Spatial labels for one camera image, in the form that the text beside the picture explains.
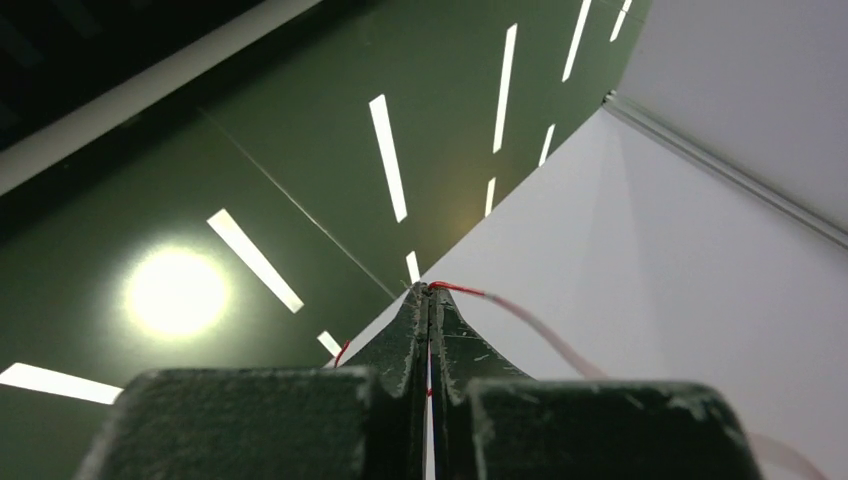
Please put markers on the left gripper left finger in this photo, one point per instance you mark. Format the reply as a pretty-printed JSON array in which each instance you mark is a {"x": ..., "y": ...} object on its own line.
[{"x": 363, "y": 419}]

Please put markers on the right aluminium frame post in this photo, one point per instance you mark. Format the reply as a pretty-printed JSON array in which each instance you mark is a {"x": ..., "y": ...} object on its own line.
[{"x": 644, "y": 121}]

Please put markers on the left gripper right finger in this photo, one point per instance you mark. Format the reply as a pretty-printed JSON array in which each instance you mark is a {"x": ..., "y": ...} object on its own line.
[{"x": 493, "y": 421}]

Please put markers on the white ceiling beam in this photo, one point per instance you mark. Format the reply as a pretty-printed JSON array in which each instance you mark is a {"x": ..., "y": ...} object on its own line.
[{"x": 51, "y": 144}]

